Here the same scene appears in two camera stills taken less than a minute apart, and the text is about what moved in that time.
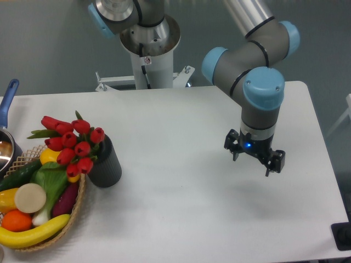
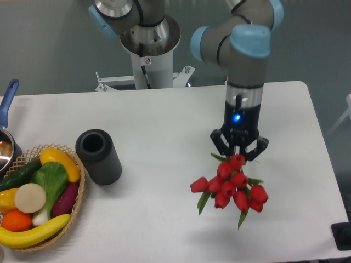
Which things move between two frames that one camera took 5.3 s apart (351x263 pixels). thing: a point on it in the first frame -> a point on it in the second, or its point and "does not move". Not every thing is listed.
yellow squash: [49, 155] does not move
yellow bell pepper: [7, 200] does not move
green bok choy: [52, 177] does not move
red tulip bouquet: [77, 144] -> [231, 183]
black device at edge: [341, 234] does not move
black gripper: [260, 148] -> [241, 126]
